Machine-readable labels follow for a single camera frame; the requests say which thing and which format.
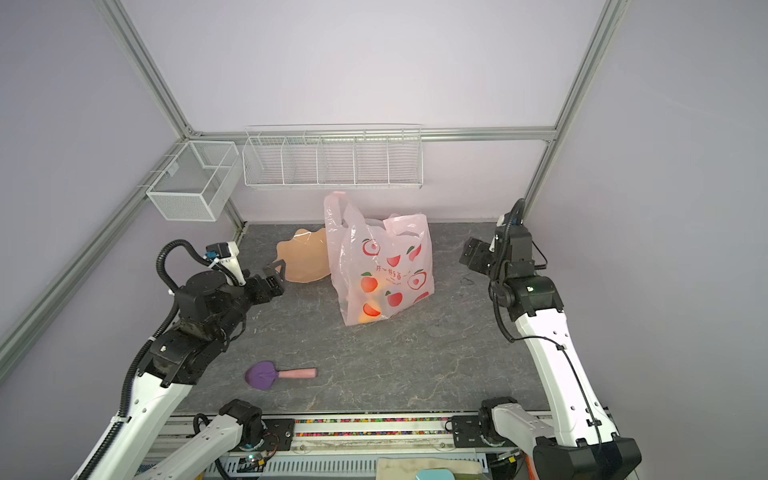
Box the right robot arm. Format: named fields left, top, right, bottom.
left=460, top=199, right=642, bottom=479

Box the white mesh box basket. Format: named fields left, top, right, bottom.
left=147, top=141, right=242, bottom=222

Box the teal container lid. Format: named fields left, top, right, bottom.
left=415, top=469, right=456, bottom=480

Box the pink fruit print plastic bag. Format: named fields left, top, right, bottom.
left=323, top=192, right=435, bottom=326

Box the purple spatula pink handle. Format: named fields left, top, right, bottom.
left=244, top=361, right=318, bottom=391

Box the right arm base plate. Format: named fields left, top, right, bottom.
left=449, top=413, right=496, bottom=448

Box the white wire wall basket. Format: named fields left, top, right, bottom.
left=241, top=123, right=424, bottom=189

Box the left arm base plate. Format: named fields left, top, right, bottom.
left=237, top=417, right=295, bottom=453

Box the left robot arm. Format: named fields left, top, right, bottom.
left=75, top=239, right=287, bottom=479

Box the aluminium mounting rail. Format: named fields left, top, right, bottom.
left=143, top=409, right=626, bottom=460

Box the beige folded cloth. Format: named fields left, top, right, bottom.
left=375, top=458, right=487, bottom=480

